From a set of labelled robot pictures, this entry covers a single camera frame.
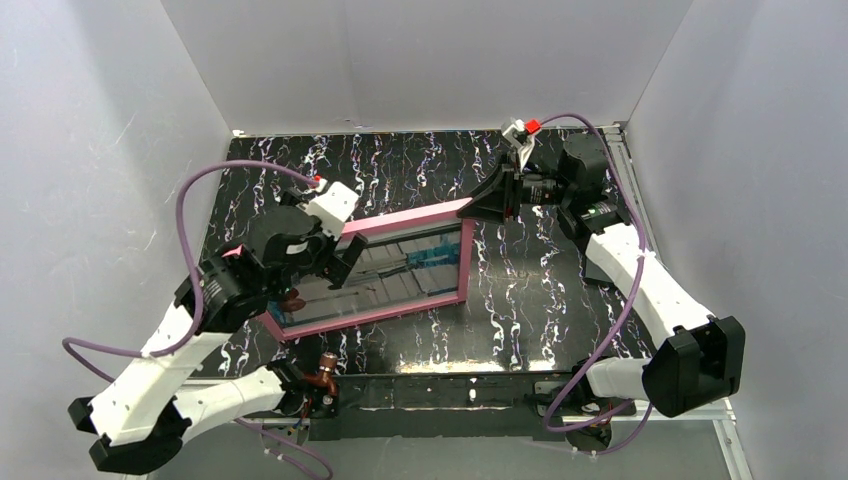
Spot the printed photo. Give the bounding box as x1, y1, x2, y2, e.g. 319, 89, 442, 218
281, 228, 463, 326

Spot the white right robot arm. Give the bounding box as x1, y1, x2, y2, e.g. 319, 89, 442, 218
459, 133, 746, 417

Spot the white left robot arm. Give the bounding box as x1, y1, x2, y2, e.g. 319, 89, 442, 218
68, 200, 355, 475

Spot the copper pipe fitting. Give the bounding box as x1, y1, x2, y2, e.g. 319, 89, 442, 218
303, 352, 339, 397

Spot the aluminium right side rail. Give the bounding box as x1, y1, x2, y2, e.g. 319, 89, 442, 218
599, 123, 662, 261

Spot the aluminium rail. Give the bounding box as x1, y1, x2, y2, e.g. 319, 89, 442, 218
125, 374, 750, 480
599, 123, 662, 261

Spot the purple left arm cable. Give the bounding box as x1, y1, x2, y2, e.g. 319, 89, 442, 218
62, 160, 333, 480

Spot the aluminium front rail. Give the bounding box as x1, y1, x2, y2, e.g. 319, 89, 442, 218
125, 374, 750, 480

